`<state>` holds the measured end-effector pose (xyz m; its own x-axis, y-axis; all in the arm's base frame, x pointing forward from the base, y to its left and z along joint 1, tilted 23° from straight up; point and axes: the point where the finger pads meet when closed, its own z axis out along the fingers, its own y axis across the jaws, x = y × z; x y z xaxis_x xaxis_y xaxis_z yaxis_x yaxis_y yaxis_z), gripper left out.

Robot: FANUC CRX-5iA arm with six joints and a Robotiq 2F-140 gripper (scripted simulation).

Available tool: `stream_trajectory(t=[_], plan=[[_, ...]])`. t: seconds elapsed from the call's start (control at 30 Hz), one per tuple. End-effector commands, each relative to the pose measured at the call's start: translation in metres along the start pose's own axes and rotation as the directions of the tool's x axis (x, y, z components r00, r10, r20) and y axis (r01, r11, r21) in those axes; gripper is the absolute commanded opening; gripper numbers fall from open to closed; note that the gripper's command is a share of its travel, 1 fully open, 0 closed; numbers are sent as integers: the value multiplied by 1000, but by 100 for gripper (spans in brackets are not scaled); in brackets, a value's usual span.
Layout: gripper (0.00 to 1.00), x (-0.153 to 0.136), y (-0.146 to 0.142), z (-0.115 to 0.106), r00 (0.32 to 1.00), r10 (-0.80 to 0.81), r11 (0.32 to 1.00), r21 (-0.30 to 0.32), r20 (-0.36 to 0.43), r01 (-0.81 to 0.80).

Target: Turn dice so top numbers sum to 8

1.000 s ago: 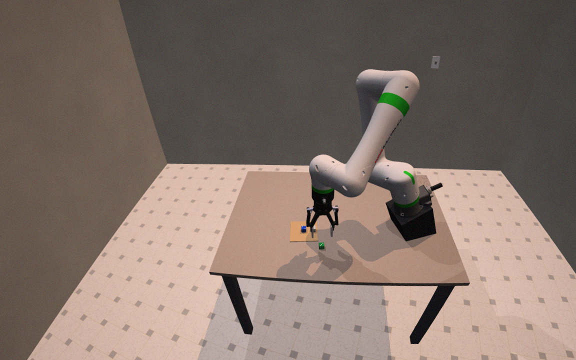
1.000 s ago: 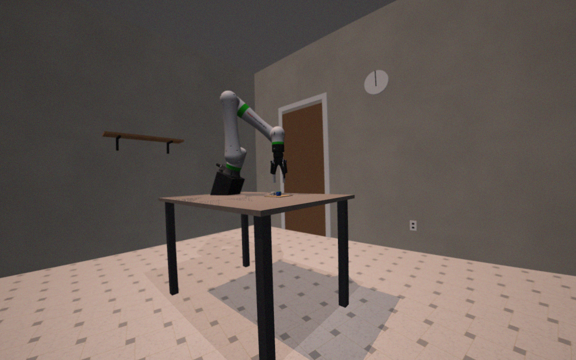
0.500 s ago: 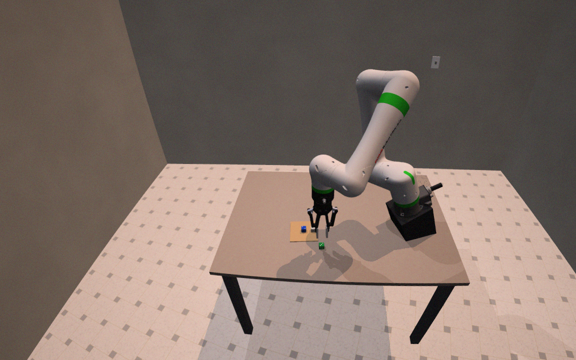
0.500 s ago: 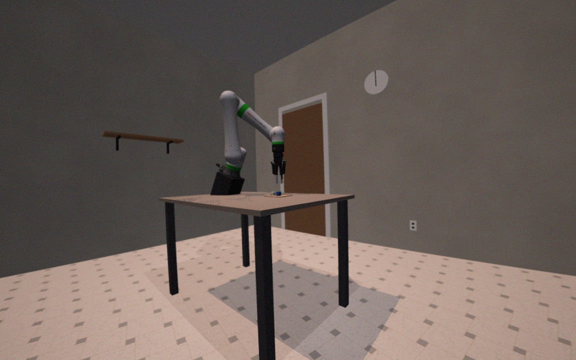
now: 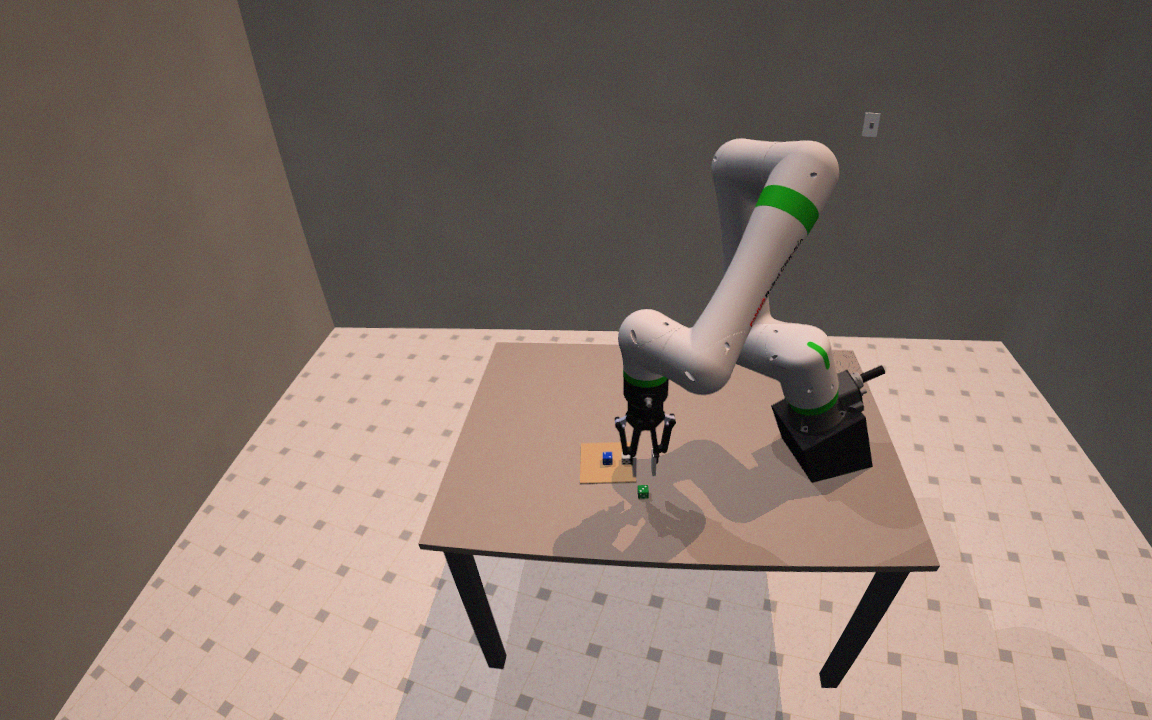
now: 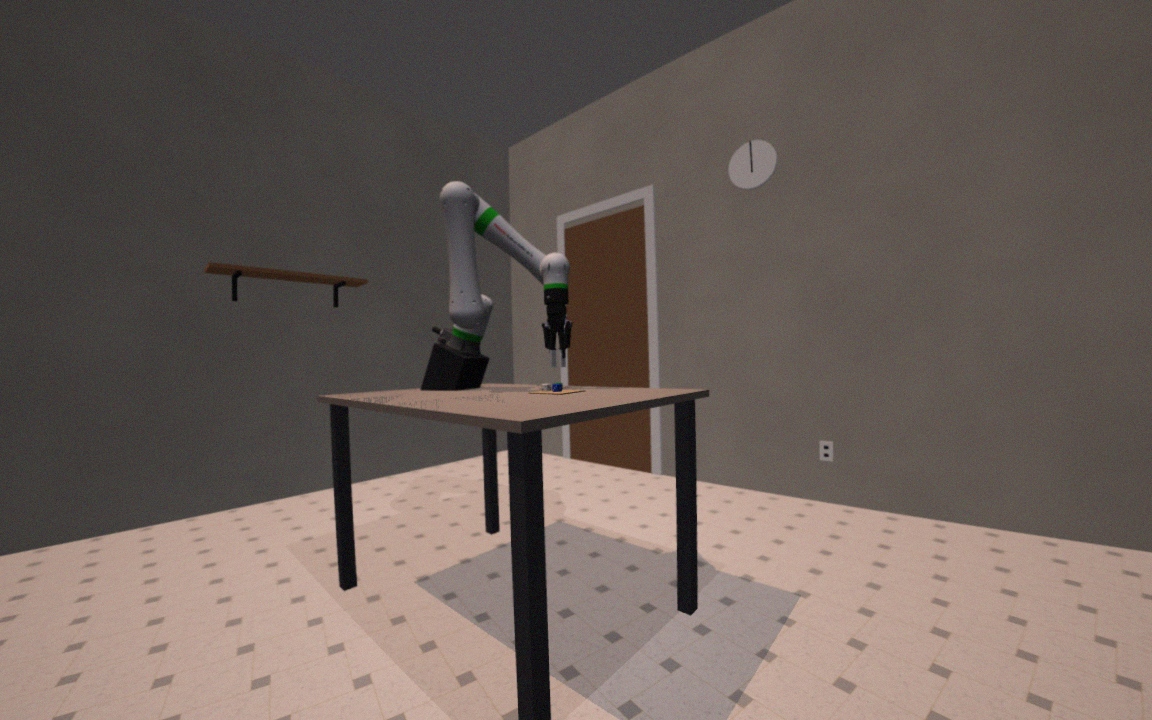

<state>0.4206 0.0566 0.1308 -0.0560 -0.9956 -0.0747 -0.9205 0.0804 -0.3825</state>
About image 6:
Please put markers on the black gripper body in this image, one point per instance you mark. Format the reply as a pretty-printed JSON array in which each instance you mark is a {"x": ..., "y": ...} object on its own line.
[{"x": 556, "y": 312}]

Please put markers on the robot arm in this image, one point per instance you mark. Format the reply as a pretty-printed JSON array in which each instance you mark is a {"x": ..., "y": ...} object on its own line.
[{"x": 469, "y": 311}]

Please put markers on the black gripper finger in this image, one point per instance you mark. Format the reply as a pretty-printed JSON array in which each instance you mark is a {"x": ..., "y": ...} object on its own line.
[
  {"x": 550, "y": 341},
  {"x": 564, "y": 340}
]

